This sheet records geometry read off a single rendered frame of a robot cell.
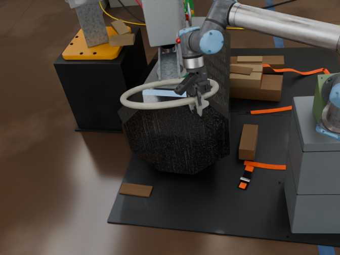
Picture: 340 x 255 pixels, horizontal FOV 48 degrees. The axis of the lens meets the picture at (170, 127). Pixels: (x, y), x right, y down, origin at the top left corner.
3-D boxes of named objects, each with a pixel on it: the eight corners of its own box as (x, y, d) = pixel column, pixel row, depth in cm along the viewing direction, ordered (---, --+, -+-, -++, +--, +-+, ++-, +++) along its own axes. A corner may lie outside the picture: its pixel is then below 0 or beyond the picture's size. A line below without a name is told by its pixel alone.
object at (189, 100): (127, 89, 213) (126, 84, 212) (214, 78, 210) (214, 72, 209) (113, 115, 167) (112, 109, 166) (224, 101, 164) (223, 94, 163)
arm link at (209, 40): (214, 19, 143) (196, 20, 154) (201, 47, 143) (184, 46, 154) (230, 32, 148) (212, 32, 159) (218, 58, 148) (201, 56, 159)
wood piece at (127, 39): (110, 46, 315) (109, 41, 312) (112, 40, 322) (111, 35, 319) (133, 44, 312) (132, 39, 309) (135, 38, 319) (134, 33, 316)
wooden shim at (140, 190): (119, 193, 297) (118, 192, 296) (123, 183, 304) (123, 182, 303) (149, 197, 290) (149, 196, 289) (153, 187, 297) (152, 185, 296)
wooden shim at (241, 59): (237, 62, 389) (237, 61, 388) (238, 57, 396) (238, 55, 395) (262, 62, 383) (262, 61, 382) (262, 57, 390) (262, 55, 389)
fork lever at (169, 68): (154, 31, 263) (152, 25, 260) (181, 27, 262) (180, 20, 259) (153, 87, 211) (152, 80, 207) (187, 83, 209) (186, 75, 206)
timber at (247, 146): (253, 161, 303) (254, 150, 295) (238, 159, 306) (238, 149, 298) (258, 135, 323) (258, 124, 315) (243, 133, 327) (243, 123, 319)
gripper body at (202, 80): (211, 92, 167) (208, 66, 164) (195, 97, 164) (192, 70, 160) (202, 90, 174) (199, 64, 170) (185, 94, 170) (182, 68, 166)
